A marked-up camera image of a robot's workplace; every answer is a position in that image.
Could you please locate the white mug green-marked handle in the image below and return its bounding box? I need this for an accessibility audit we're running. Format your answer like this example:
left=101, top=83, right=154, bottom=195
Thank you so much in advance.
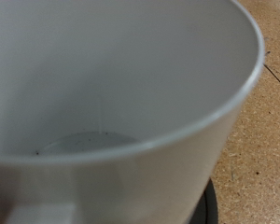
left=0, top=0, right=266, bottom=224

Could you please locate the black drip tray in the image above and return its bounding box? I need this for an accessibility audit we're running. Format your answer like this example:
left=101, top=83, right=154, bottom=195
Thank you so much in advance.
left=186, top=177, right=219, bottom=224

